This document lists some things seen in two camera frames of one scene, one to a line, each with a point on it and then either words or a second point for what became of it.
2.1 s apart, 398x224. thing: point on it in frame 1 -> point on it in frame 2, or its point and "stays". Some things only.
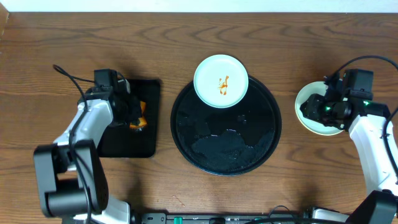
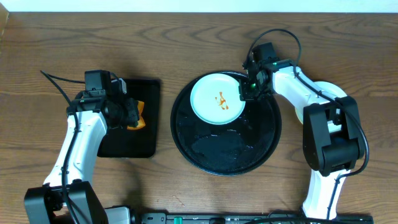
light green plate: [221, 81] -> [216, 98]
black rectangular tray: [122, 141] stays
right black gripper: [310, 107] -> [245, 90]
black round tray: [226, 142] stays
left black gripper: [132, 109] stays
